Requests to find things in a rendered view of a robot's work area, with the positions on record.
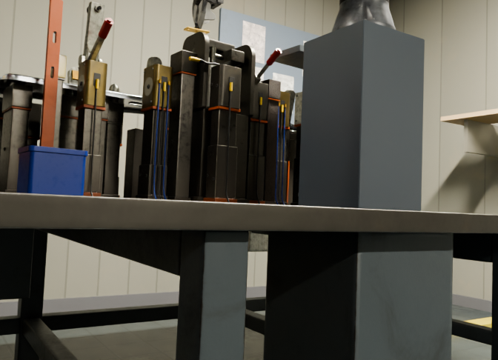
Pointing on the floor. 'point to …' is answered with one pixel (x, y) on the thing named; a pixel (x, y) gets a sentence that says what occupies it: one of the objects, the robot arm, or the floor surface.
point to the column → (359, 295)
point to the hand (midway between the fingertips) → (197, 24)
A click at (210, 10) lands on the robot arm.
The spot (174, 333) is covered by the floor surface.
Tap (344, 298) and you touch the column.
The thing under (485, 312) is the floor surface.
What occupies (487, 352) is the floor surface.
